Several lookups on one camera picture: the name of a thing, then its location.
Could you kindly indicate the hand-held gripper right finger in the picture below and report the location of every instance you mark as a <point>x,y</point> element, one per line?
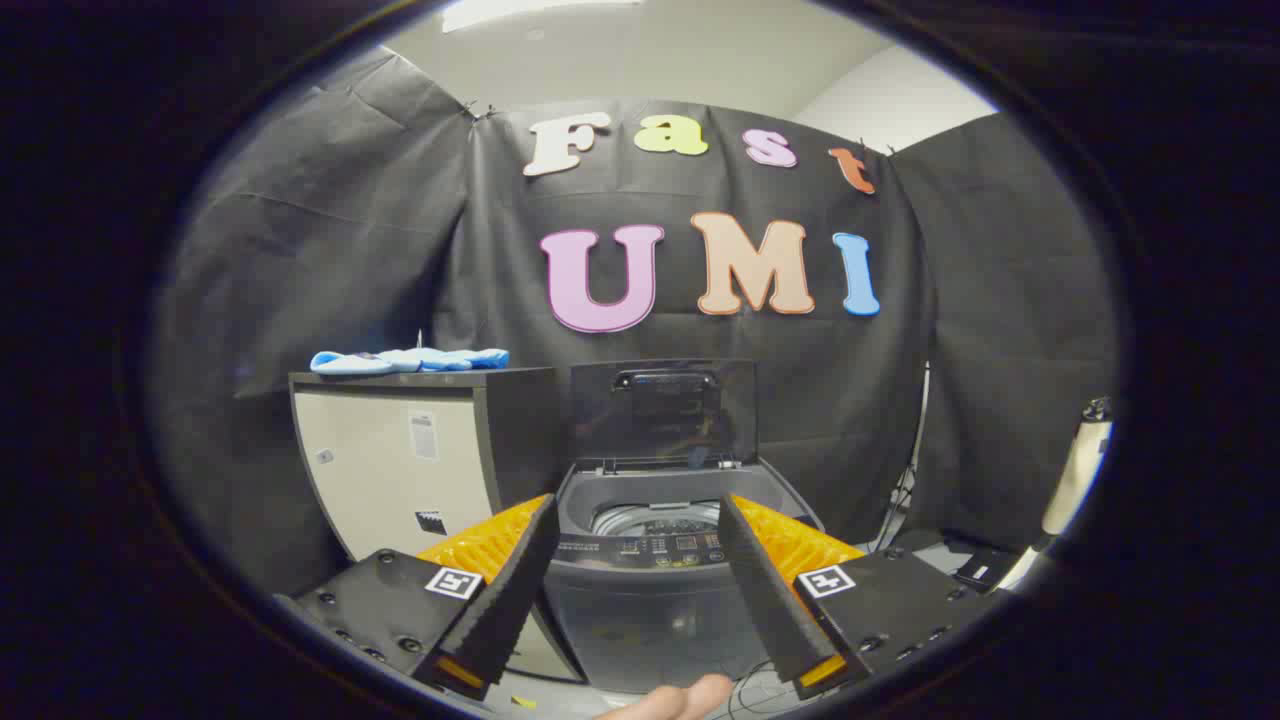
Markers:
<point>765,600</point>

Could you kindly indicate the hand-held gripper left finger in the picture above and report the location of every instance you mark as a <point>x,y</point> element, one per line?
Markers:
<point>515,590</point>

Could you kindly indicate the grey washing machine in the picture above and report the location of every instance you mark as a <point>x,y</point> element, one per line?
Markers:
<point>640,620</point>

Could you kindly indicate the light blue garment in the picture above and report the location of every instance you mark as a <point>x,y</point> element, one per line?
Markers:
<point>400,360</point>

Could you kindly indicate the beige and dark cabinet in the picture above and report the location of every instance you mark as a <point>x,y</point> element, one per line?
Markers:
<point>380,480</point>

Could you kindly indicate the black box device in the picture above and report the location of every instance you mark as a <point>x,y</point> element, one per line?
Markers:
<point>985,570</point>

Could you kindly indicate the black backdrop cloth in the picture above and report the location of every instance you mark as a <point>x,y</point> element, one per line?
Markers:
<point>800,380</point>

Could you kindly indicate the white cylindrical device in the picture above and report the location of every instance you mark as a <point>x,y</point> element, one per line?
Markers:
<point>1078,470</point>

